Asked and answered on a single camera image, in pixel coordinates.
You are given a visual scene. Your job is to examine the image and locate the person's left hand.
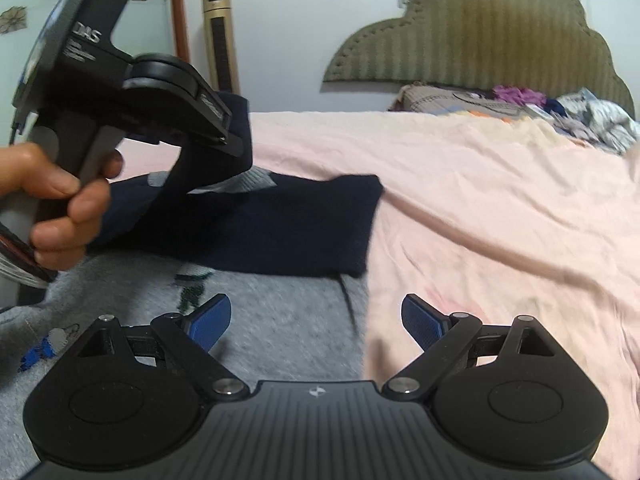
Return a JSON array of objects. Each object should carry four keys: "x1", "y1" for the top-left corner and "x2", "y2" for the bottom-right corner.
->
[{"x1": 1, "y1": 142, "x2": 124, "y2": 271}]

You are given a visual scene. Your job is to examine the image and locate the brown wooden door frame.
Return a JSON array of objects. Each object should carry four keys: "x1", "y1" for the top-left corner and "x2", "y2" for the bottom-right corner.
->
[{"x1": 170, "y1": 0, "x2": 190, "y2": 62}]

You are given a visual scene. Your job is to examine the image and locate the frosted glass wardrobe door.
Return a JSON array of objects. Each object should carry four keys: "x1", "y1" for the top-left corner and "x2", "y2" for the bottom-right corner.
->
[{"x1": 1, "y1": 0, "x2": 174, "y2": 146}]

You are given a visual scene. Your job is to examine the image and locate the olive padded headboard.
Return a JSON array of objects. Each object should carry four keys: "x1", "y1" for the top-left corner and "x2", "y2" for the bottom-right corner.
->
[{"x1": 323, "y1": 0, "x2": 634, "y2": 114}]

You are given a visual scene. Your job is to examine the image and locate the gold tower fan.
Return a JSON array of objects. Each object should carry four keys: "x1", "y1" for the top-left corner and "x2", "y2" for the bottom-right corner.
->
[{"x1": 202, "y1": 0, "x2": 241, "y2": 94}]

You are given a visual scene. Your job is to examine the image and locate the pink bed sheet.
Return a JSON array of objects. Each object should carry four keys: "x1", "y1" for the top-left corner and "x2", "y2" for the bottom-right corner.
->
[{"x1": 114, "y1": 109, "x2": 640, "y2": 480}]

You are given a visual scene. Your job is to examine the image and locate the grey white crumpled clothes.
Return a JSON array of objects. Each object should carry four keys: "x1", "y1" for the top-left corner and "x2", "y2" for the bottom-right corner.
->
[{"x1": 544, "y1": 88, "x2": 639, "y2": 155}]

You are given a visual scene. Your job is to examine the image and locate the grey navy sequin sweater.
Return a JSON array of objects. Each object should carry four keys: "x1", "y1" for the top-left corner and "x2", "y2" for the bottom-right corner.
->
[{"x1": 0, "y1": 90, "x2": 385, "y2": 480}]

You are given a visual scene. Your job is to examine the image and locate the purple garment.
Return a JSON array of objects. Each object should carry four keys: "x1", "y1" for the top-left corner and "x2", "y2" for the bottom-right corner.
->
[{"x1": 492, "y1": 86, "x2": 547, "y2": 107}]

